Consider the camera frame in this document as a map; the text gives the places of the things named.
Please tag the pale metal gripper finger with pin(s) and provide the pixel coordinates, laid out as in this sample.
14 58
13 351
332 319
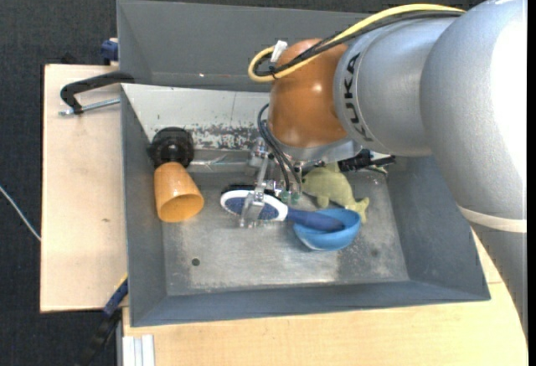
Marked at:
256 213
245 211

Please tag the blue and white brush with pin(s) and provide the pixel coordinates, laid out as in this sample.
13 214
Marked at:
274 211

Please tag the grey metal bin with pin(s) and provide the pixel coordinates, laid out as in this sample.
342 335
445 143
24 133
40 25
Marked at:
259 264

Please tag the green toy dolphin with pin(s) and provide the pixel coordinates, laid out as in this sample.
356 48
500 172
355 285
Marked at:
331 188

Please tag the orange plastic cup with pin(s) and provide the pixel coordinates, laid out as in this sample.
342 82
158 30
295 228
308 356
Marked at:
176 194

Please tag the blue plastic bowl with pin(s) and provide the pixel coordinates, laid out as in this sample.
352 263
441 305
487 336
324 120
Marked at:
331 238

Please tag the black round knob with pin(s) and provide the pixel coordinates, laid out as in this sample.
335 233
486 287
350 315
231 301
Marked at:
171 146

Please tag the pale wood flat board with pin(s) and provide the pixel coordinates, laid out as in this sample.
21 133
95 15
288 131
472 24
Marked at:
84 197

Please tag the black cylinder on white bracket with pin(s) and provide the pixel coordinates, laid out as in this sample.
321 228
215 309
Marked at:
360 162

